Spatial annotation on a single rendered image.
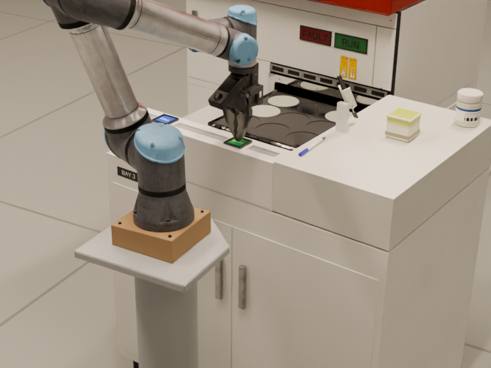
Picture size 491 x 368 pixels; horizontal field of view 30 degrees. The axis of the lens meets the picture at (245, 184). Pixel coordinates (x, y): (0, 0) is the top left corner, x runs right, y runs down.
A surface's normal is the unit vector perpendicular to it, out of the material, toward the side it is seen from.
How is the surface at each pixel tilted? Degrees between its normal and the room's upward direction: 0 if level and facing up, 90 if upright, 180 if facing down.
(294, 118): 0
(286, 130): 0
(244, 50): 88
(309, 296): 90
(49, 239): 0
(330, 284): 90
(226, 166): 90
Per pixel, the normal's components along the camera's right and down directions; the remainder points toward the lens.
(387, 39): -0.59, 0.35
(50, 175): 0.01, -0.90
